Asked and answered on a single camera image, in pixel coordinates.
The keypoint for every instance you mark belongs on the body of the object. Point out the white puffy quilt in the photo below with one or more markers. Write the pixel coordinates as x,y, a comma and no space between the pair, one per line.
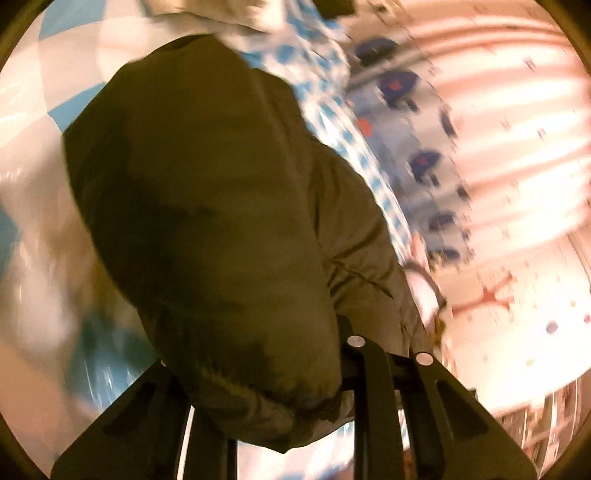
207,14

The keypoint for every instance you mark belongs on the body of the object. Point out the blue white checkered bed sheet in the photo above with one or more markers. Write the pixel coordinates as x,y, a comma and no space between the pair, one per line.
46,55

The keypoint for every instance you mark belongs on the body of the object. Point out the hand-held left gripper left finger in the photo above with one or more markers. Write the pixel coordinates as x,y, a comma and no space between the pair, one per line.
207,445

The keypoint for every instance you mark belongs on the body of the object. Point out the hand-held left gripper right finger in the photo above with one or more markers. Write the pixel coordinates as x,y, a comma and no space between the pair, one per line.
374,392

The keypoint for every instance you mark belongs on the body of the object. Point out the black puffer jacket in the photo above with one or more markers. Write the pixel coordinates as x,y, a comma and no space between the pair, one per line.
207,207

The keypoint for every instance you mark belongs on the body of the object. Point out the whale print curtain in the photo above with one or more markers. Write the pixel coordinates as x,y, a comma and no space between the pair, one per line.
508,115

